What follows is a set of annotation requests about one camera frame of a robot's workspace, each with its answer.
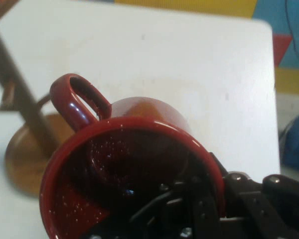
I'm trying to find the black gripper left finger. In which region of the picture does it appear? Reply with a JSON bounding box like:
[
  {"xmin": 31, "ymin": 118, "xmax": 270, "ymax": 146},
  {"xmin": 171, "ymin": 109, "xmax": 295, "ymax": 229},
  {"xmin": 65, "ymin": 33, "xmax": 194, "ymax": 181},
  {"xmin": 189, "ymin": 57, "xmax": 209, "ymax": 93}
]
[{"xmin": 83, "ymin": 177, "xmax": 222, "ymax": 239}]

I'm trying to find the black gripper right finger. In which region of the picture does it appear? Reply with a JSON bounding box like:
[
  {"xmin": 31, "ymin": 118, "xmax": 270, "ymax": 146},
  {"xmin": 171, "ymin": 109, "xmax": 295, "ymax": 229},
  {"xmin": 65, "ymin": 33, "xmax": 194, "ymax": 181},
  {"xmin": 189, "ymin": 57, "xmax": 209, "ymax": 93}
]
[{"xmin": 209, "ymin": 152, "xmax": 299, "ymax": 239}]

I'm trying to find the dark red enamel mug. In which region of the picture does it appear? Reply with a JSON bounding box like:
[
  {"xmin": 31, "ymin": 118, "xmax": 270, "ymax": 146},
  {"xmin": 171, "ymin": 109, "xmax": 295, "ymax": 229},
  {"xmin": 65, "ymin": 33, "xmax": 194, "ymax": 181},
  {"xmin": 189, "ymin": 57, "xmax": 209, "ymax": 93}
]
[{"xmin": 39, "ymin": 73, "xmax": 226, "ymax": 239}]

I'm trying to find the dark blue foam brick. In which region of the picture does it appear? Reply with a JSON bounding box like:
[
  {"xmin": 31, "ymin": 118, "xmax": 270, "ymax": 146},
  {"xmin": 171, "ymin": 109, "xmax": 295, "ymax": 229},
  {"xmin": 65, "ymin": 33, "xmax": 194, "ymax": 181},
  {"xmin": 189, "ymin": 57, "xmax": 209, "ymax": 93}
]
[{"xmin": 278, "ymin": 102, "xmax": 299, "ymax": 173}]

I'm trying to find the small yellow foam block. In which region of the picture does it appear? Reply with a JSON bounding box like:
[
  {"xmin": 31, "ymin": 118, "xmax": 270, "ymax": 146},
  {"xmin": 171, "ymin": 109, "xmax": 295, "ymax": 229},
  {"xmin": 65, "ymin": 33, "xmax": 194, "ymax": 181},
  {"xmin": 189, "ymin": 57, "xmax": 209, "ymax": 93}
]
[{"xmin": 275, "ymin": 67, "xmax": 299, "ymax": 96}]

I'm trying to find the small red foam block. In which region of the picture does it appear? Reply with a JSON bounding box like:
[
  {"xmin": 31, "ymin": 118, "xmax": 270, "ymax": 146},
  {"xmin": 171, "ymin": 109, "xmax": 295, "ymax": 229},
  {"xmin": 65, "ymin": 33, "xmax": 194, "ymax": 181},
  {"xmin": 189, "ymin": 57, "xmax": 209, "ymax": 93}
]
[{"xmin": 272, "ymin": 34, "xmax": 294, "ymax": 68}]

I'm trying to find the brown wooden mug tree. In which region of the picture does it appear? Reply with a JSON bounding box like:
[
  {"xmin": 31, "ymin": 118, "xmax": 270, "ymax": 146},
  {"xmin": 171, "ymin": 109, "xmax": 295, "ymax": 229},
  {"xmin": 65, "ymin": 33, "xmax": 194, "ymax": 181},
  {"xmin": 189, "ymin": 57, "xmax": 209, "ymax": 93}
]
[{"xmin": 0, "ymin": 0, "xmax": 76, "ymax": 198}]

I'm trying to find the light blue foam block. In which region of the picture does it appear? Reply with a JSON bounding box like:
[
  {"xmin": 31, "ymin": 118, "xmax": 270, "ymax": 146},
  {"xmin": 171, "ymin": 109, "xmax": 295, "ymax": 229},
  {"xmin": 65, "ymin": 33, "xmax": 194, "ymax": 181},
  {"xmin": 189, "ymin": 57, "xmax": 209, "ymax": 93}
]
[{"xmin": 251, "ymin": 0, "xmax": 299, "ymax": 71}]

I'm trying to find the long yellow foam block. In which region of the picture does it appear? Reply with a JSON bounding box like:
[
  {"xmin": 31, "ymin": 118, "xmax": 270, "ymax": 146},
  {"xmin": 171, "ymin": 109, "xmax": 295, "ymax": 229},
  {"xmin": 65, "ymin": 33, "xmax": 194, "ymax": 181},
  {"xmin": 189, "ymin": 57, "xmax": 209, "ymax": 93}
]
[{"xmin": 114, "ymin": 0, "xmax": 259, "ymax": 19}]

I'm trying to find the thin black cable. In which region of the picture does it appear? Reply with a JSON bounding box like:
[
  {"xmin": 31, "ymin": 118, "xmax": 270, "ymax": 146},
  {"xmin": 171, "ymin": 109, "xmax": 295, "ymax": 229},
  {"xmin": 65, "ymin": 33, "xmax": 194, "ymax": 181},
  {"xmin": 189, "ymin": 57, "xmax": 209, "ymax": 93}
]
[{"xmin": 285, "ymin": 0, "xmax": 299, "ymax": 74}]

